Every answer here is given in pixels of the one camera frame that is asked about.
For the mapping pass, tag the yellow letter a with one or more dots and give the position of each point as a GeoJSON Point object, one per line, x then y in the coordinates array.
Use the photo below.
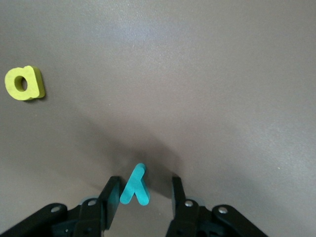
{"type": "Point", "coordinates": [32, 84]}

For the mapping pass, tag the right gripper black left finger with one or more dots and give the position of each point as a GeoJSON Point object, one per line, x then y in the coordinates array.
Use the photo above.
{"type": "Point", "coordinates": [108, 197]}

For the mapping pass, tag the teal letter y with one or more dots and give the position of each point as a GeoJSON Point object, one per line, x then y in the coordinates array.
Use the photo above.
{"type": "Point", "coordinates": [134, 182]}

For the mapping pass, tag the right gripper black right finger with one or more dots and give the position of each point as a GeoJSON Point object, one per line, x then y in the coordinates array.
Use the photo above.
{"type": "Point", "coordinates": [187, 217]}

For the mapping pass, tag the brown table cover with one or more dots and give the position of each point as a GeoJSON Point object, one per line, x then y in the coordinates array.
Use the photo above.
{"type": "Point", "coordinates": [197, 74]}

